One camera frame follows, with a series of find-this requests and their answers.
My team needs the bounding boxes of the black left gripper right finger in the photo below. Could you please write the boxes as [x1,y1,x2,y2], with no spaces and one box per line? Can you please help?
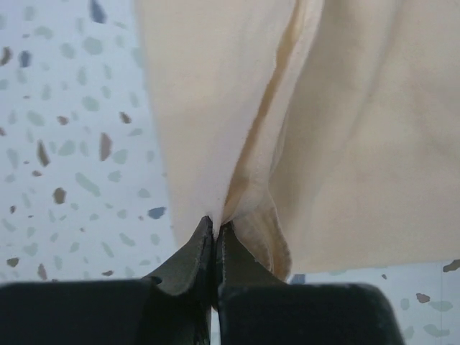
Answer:
[215,224,404,345]

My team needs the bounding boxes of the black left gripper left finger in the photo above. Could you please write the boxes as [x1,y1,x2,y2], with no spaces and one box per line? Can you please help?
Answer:
[1,216,212,344]

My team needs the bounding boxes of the beige cloth wrap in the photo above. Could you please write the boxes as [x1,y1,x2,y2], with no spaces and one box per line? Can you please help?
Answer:
[136,1,459,278]

